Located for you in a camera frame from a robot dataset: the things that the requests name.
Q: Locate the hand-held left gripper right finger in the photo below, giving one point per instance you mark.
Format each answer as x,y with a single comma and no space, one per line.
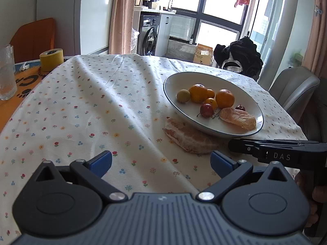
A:
220,163

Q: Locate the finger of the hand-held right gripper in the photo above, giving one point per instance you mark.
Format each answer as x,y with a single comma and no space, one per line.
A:
242,147

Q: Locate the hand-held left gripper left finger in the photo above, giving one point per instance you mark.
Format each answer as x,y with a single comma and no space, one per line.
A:
101,162

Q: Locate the orange peeled citrus segment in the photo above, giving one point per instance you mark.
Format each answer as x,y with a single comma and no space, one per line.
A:
238,119

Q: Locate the pale peeled pomelo segment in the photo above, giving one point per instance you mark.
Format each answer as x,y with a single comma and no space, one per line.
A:
190,139

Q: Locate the small red fruit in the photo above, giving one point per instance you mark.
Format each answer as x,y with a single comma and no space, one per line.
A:
206,110
240,107

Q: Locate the large orange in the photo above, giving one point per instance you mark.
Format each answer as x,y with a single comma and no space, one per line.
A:
225,99
198,93

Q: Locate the small yellow-orange citrus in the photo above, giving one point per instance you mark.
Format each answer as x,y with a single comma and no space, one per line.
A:
212,103

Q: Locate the small yellow-green fruit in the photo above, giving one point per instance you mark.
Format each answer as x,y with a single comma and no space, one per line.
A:
183,96

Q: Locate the white plate with blue rim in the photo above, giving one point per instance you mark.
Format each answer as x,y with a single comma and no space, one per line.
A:
184,81

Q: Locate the person's right hand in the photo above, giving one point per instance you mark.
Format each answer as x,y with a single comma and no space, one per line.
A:
318,196

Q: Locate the floral white tablecloth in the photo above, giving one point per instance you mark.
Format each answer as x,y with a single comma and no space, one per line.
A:
89,107

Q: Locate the small orange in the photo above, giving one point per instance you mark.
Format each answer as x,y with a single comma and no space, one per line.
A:
211,93

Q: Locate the grey padded chair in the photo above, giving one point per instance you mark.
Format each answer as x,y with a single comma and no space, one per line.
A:
293,89

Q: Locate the black clothes pile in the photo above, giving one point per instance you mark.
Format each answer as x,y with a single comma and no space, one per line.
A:
242,53

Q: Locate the brown cardboard box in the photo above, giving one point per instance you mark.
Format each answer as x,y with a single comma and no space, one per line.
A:
203,55

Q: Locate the orange printed table mat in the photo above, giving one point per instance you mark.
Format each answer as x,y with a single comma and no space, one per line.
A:
23,86

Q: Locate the yellow tape roll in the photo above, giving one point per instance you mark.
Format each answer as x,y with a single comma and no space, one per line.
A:
52,60

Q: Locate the clear plastic bag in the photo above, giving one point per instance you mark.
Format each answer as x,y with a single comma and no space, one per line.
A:
135,39

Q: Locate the pink printed curtain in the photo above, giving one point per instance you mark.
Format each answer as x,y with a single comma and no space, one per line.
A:
316,30

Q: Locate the clear drinking glass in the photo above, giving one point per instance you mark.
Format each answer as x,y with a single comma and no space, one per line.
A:
6,74

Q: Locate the grey washing machine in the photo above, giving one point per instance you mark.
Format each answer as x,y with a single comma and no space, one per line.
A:
149,37

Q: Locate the white kitchen cabinet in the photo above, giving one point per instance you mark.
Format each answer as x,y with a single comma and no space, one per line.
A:
163,35

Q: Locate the orange wooden chair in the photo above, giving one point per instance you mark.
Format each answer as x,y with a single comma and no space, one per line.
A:
33,40

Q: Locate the large window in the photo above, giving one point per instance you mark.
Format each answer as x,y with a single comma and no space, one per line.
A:
219,0

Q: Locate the white refrigerator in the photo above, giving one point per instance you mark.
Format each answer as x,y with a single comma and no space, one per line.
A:
76,12

